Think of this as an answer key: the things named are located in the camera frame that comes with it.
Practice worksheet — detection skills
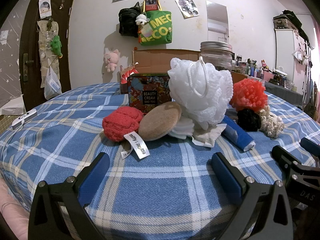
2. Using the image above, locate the white plastic bag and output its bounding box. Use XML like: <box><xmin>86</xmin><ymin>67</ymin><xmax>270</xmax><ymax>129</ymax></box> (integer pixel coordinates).
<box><xmin>44</xmin><ymin>67</ymin><xmax>62</xmax><ymax>100</ymax></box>

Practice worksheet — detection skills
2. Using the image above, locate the dark brown door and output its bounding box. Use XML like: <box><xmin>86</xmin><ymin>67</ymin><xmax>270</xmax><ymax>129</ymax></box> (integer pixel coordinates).
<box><xmin>19</xmin><ymin>0</ymin><xmax>73</xmax><ymax>111</ymax></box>

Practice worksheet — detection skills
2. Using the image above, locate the red plush towel toy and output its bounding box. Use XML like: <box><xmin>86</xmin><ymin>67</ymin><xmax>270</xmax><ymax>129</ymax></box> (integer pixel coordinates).
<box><xmin>102</xmin><ymin>106</ymin><xmax>144</xmax><ymax>142</ymax></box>

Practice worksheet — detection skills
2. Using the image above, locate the black fluffy scrunchie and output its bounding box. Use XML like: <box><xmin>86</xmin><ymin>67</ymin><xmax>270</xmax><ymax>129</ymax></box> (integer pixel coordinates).
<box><xmin>237</xmin><ymin>108</ymin><xmax>261</xmax><ymax>132</ymax></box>

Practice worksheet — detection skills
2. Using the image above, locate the pink plush rabbit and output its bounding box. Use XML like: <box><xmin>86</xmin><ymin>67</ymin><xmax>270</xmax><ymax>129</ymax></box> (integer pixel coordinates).
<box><xmin>104</xmin><ymin>49</ymin><xmax>120</xmax><ymax>73</ymax></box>

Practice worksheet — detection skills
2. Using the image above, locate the green tote bag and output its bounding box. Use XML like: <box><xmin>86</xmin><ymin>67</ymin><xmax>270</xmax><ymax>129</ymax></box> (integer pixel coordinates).
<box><xmin>138</xmin><ymin>0</ymin><xmax>172</xmax><ymax>46</ymax></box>

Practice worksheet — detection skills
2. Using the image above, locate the white wardrobe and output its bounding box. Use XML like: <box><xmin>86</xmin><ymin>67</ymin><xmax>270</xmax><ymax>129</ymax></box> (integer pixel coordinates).
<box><xmin>275</xmin><ymin>29</ymin><xmax>305</xmax><ymax>93</ymax></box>

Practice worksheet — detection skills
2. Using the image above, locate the black bag on wall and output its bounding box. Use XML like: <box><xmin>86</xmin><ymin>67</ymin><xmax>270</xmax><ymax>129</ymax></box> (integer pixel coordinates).
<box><xmin>118</xmin><ymin>2</ymin><xmax>141</xmax><ymax>38</ymax></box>

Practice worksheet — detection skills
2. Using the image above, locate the blue cloth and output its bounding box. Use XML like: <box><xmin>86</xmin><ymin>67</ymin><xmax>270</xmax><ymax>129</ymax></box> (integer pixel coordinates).
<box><xmin>221</xmin><ymin>115</ymin><xmax>255</xmax><ymax>152</ymax></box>

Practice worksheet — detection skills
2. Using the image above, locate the white mesh bath pouf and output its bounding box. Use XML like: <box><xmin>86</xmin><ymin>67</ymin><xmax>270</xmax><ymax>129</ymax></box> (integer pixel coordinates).
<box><xmin>168</xmin><ymin>57</ymin><xmax>233</xmax><ymax>130</ymax></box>

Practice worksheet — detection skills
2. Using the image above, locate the white plush keychain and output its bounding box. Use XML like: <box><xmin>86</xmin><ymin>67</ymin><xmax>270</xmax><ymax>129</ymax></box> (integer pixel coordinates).
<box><xmin>136</xmin><ymin>14</ymin><xmax>149</xmax><ymax>26</ymax></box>

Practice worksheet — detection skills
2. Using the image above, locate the dark covered side table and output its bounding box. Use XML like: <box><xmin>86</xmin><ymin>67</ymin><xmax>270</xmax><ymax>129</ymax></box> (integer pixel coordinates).
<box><xmin>265</xmin><ymin>82</ymin><xmax>303</xmax><ymax>110</ymax></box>

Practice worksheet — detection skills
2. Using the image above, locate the blue plaid tablecloth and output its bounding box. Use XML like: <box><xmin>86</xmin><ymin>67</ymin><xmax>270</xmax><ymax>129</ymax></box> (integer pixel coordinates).
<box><xmin>1</xmin><ymin>83</ymin><xmax>319</xmax><ymax>239</ymax></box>

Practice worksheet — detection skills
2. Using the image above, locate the white cloth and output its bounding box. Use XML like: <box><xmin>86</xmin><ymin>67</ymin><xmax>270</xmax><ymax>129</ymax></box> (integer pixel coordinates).
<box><xmin>168</xmin><ymin>116</ymin><xmax>194</xmax><ymax>140</ymax></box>

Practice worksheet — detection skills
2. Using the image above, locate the colourful beauty cream tin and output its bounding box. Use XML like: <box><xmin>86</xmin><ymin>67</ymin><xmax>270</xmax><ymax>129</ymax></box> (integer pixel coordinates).
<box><xmin>127</xmin><ymin>73</ymin><xmax>172</xmax><ymax>113</ymax></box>

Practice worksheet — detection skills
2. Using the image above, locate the round brown powder puff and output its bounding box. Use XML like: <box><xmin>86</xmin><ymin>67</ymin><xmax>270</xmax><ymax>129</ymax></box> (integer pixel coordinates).
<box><xmin>138</xmin><ymin>101</ymin><xmax>182</xmax><ymax>141</ymax></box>

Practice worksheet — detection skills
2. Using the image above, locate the green plush dinosaur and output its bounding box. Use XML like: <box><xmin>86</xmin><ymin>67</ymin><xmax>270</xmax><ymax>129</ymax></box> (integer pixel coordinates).
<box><xmin>50</xmin><ymin>35</ymin><xmax>63</xmax><ymax>58</ymax></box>

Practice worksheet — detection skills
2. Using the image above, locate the photo poster on wall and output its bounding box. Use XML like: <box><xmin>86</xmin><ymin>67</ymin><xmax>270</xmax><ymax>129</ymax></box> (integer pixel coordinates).
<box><xmin>175</xmin><ymin>0</ymin><xmax>199</xmax><ymax>19</ymax></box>

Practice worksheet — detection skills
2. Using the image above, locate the wall mirror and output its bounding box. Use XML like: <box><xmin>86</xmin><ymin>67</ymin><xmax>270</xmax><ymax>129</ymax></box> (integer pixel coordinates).
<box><xmin>206</xmin><ymin>1</ymin><xmax>229</xmax><ymax>43</ymax></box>

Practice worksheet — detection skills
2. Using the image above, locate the cream crochet scrunchie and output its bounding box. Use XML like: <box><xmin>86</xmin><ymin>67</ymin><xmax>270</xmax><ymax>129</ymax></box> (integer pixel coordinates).
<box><xmin>258</xmin><ymin>105</ymin><xmax>284</xmax><ymax>138</ymax></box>

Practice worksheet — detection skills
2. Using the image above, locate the white timer device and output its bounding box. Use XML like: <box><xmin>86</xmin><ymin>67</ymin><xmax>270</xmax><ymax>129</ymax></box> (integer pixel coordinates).
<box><xmin>11</xmin><ymin>108</ymin><xmax>37</xmax><ymax>130</ymax></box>

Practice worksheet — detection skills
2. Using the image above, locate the cardboard box red lining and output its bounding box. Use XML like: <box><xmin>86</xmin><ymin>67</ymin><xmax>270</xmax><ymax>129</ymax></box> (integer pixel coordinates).
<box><xmin>117</xmin><ymin>48</ymin><xmax>266</xmax><ymax>95</ymax></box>

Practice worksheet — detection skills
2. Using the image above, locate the red knitted pom ball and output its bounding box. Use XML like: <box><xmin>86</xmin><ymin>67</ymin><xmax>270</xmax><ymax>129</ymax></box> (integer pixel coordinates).
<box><xmin>229</xmin><ymin>78</ymin><xmax>268</xmax><ymax>112</ymax></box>

